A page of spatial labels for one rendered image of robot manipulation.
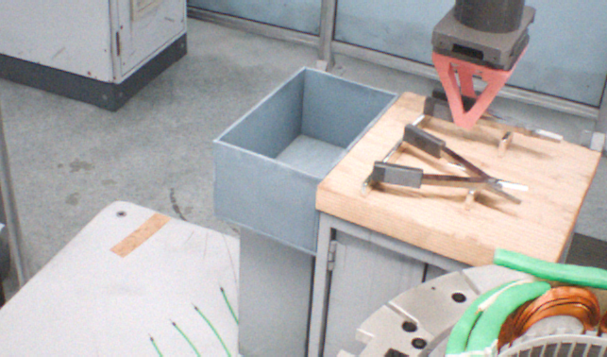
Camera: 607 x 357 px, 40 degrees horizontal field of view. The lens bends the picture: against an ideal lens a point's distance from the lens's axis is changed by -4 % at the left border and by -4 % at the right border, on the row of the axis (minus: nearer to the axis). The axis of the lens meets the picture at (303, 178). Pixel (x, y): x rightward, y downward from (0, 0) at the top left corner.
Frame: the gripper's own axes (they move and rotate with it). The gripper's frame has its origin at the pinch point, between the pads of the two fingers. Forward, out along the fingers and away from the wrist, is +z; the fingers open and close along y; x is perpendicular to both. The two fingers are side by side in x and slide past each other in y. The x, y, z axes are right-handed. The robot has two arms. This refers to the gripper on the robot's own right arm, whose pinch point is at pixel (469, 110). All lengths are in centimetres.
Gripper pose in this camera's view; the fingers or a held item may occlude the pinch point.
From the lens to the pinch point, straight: 76.8
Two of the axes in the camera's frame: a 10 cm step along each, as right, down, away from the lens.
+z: -0.6, 8.1, 5.8
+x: 8.9, 3.1, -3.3
